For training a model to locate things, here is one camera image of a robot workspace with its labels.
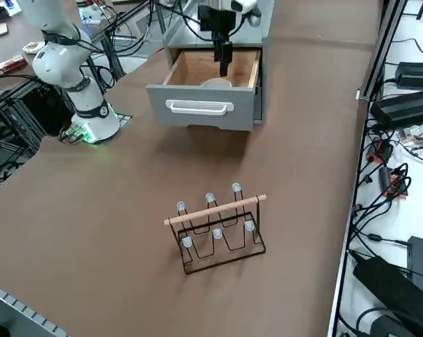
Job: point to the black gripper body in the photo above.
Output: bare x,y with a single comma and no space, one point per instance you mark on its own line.
216,19

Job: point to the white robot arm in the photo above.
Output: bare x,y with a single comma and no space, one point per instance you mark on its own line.
57,63

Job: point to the gray drawer cabinet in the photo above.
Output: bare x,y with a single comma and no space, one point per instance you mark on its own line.
253,35

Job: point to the red black adapter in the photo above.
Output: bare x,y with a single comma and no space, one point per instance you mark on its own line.
381,151

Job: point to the large black power supply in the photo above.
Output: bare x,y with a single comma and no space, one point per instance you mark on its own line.
400,110

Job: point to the small food packet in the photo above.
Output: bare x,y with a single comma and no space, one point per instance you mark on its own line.
33,48

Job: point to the small black power supply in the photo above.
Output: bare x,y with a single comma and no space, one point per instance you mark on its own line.
418,73

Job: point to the black stand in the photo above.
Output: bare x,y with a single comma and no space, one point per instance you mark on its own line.
421,8

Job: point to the blue white box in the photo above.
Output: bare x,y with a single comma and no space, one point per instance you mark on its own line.
13,6

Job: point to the small circuit board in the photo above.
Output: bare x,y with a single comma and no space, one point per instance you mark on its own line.
419,135

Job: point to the orange black electronics module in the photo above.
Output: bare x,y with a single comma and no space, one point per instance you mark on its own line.
395,182

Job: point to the red packet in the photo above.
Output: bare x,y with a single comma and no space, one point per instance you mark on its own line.
6,66

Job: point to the long black power brick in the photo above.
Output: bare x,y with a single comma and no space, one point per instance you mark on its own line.
390,284

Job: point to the aluminium frame post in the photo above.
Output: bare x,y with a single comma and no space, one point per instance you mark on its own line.
377,59

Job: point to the black frame structure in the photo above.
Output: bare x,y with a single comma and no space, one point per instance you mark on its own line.
39,112

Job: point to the perforated metal edge rail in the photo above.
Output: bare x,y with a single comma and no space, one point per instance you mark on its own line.
18,307

